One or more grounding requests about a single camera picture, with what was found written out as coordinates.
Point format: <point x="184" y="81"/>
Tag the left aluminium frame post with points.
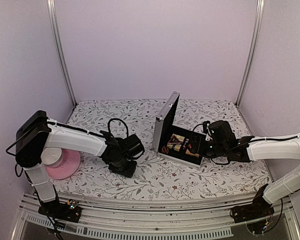
<point x="51" y="8"/>

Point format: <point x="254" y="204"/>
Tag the pink plate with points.
<point x="68" y="166"/>

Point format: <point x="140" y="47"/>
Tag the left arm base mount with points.
<point x="69" y="211"/>

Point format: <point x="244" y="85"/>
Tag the right aluminium frame post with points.
<point x="260" y="5"/>

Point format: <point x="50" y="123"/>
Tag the aluminium poker case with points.
<point x="164" y="128"/>

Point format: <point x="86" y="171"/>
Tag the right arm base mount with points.
<point x="259" y="208"/>

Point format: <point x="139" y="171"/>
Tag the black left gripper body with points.
<point x="122" y="168"/>

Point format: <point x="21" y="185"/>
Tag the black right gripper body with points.
<point x="218" y="149"/>

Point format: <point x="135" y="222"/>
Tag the white bowl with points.
<point x="52" y="157"/>

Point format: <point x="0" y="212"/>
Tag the red Texas Hold'em card deck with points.
<point x="192" y="154"/>

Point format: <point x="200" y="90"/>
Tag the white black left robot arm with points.
<point x="40" y="132"/>

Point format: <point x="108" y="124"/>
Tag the black triangular all-in button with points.
<point x="173" y="141"/>

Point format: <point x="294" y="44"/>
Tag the aluminium front rail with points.
<point x="195" y="219"/>

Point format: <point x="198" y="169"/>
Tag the floral patterned table mat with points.
<point x="155" y="178"/>

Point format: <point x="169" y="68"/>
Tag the blue Texas Hold'em card deck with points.
<point x="177" y="147"/>

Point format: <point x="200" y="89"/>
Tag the aluminium frame post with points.
<point x="51" y="8"/>
<point x="260" y="5"/>

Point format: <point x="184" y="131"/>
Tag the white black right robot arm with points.
<point x="255" y="148"/>

